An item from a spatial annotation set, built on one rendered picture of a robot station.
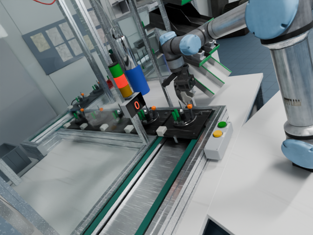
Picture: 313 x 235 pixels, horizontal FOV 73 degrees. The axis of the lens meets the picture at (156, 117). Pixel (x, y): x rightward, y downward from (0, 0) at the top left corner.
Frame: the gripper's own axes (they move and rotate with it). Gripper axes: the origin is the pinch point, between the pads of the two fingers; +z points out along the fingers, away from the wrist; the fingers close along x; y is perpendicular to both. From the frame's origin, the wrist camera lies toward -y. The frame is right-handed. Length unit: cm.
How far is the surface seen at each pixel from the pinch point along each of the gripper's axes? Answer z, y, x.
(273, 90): 109, 5, 200
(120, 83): -24.3, -14.9, -21.2
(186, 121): 9.7, -1.4, -3.0
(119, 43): -29, -81, 54
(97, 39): -44, -18, -19
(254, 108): 54, 12, 74
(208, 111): 11.7, 6.6, 9.0
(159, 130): 9.7, -13.6, -11.5
